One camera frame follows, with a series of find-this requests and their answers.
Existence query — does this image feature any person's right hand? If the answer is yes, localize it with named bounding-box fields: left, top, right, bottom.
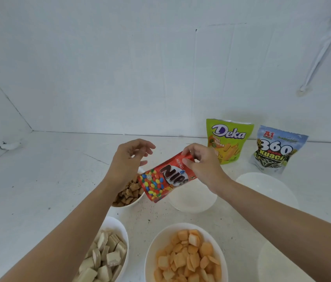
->
left=182, top=143, right=232, bottom=197

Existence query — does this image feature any person's left hand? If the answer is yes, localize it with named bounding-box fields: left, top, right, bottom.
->
left=104, top=139, right=156, bottom=193

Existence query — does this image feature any pile of brown pillow snacks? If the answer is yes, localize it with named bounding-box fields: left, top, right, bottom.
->
left=112, top=174, right=145, bottom=208

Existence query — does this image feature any white round bowl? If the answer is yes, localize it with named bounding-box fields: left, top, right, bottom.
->
left=111, top=167, right=146, bottom=208
left=73, top=215, right=130, bottom=282
left=257, top=240, right=316, bottom=282
left=167, top=178, right=218, bottom=214
left=144, top=222, right=229, bottom=282
left=235, top=172, right=300, bottom=210

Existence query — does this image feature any green snack bag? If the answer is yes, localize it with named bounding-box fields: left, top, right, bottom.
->
left=206, top=118, right=255, bottom=165

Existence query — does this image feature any red Nips candy bag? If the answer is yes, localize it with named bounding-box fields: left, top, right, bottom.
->
left=137, top=152, right=198, bottom=203

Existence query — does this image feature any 360 Kuaci seed bag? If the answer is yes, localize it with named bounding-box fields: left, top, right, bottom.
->
left=249, top=125, right=309, bottom=175

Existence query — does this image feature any pile of orange wafer cubes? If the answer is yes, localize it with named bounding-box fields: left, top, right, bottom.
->
left=153, top=229, right=222, bottom=282

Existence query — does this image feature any pile of beige wafer cubes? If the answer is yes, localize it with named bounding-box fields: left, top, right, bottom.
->
left=73, top=229, right=128, bottom=282

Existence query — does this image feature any person's right forearm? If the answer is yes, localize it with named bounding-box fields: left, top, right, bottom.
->
left=216, top=179, right=331, bottom=282

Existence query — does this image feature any person's left forearm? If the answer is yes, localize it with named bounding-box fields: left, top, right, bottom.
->
left=0, top=177, right=124, bottom=282

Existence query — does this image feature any white shelf bracket strut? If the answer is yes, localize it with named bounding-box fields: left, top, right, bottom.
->
left=296, top=17, right=331, bottom=97

